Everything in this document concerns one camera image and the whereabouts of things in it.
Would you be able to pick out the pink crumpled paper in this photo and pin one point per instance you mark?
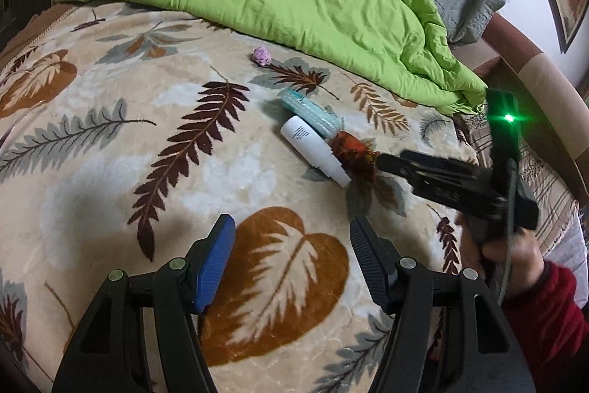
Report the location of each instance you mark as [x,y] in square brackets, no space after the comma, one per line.
[261,56]

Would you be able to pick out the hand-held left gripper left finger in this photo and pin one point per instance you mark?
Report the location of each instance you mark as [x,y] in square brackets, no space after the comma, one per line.
[216,264]

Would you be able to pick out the striped brown pillow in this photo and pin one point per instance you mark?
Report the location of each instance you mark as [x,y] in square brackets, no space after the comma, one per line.
[547,190]

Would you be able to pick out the red foil wrapper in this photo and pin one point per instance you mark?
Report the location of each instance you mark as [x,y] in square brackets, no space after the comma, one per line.
[354,156]

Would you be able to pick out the brown bed headboard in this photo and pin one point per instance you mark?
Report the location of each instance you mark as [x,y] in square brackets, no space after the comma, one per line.
[543,98]

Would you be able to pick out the white cloth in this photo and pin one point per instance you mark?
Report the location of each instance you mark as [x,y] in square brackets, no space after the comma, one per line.
[570,245]

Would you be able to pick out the person's right forearm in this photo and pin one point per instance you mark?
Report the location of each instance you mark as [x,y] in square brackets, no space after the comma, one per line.
[547,328]

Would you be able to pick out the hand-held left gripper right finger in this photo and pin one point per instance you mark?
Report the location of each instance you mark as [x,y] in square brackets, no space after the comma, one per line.
[368,264]

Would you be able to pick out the white plastic bottle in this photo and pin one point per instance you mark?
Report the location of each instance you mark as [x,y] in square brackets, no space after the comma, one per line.
[303,135]

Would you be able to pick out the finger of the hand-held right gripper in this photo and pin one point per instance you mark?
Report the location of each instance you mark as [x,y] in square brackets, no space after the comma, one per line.
[441,192]
[428,163]

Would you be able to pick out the leaf-print blanket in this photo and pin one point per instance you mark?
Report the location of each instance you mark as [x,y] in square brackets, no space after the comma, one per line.
[115,199]

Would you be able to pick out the person's right hand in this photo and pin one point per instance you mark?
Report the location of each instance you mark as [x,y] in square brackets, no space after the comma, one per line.
[520,264]

